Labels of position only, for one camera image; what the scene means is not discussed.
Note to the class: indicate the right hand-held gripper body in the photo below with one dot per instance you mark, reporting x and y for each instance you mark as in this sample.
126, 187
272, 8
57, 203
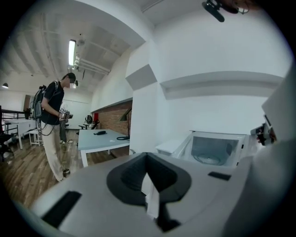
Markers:
282, 115

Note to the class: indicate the white stool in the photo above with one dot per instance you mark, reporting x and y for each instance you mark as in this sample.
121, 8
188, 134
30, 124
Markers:
34, 132

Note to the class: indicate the light blue table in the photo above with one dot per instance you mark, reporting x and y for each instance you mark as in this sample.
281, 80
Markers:
97, 141

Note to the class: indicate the small black device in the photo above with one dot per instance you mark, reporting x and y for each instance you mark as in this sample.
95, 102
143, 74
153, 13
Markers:
100, 132

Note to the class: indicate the white ceiling pipes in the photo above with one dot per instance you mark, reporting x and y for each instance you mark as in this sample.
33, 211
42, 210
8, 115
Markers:
92, 66

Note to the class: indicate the black pendant lamp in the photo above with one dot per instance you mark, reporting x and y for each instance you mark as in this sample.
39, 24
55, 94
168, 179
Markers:
5, 86

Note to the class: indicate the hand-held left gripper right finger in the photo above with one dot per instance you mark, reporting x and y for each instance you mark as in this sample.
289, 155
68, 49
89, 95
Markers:
208, 196

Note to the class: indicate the ceiling tube light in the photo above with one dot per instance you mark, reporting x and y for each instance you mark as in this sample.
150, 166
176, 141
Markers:
72, 53

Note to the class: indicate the black head-worn camera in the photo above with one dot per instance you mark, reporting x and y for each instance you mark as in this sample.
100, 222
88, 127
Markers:
215, 10

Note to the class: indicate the white microwave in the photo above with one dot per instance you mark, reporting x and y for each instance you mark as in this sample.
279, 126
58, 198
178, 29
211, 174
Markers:
244, 145

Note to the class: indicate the white desk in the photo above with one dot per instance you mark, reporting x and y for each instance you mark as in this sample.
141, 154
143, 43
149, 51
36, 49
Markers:
18, 121

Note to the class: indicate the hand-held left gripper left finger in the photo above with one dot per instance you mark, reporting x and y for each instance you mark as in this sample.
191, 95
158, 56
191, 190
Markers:
92, 189

